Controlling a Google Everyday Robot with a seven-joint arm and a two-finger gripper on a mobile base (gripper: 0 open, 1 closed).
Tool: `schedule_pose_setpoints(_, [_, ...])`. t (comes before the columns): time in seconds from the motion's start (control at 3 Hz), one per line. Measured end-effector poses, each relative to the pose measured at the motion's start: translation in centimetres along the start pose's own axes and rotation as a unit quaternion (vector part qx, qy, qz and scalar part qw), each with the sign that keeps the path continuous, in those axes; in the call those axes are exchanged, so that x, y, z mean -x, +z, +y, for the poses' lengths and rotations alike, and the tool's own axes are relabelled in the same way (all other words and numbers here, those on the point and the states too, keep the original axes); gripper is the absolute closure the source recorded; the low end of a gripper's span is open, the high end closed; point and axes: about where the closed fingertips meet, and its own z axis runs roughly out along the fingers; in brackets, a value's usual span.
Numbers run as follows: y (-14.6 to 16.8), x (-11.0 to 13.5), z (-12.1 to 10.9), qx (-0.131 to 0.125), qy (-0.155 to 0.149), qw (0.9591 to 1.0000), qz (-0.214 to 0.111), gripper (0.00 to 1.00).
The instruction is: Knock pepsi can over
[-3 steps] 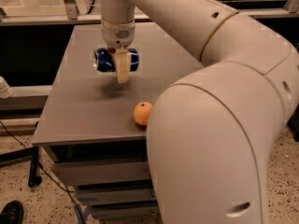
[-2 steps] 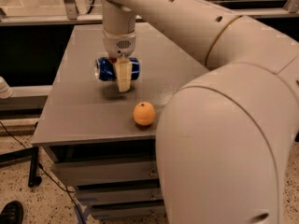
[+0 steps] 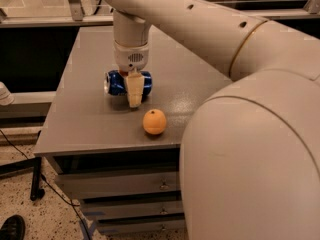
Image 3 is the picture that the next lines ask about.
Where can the black metal stand leg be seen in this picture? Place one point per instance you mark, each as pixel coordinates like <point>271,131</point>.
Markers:
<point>35,165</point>

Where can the grey drawer cabinet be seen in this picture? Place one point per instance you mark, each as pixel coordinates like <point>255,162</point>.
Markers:
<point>89,131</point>

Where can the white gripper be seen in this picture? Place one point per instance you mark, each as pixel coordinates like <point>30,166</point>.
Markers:
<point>131,58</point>

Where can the top grey drawer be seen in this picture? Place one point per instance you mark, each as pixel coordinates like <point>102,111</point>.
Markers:
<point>119,183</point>

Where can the bottom grey drawer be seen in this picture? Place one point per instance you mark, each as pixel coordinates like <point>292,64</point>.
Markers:
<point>141,226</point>

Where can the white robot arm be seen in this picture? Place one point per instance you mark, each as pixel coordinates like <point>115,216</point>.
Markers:
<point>249,159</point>

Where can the black shoe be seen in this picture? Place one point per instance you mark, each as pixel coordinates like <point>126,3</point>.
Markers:
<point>13,228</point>

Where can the grey metal railing frame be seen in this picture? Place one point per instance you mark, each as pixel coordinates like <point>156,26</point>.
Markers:
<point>40,12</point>

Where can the white object at left edge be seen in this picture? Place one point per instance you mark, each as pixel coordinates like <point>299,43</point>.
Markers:
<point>6,98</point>

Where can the blue pepsi can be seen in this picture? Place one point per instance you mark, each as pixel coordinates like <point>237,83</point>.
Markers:
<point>114,83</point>

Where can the middle grey drawer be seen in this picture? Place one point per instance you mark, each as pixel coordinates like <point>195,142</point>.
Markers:
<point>130,209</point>

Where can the grey drawer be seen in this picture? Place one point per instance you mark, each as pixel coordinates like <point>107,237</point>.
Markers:
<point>141,226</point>
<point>130,209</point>
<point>119,183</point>

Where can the orange fruit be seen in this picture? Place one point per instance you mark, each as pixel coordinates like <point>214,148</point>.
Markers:
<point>154,122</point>

